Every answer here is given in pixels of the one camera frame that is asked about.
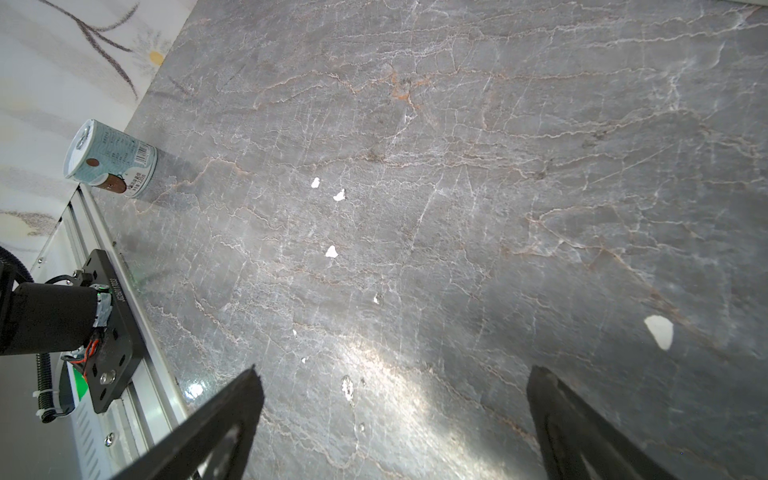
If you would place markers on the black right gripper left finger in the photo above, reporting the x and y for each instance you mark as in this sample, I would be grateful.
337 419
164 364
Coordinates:
218 437

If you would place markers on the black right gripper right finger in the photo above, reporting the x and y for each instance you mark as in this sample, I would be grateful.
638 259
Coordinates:
578 443

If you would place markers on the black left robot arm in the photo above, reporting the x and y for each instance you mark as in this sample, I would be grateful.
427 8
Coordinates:
66 314

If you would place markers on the white can near left base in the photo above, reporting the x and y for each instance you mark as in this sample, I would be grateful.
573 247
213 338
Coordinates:
103 157

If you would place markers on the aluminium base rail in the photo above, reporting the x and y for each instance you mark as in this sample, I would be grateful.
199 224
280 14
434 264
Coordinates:
128 402

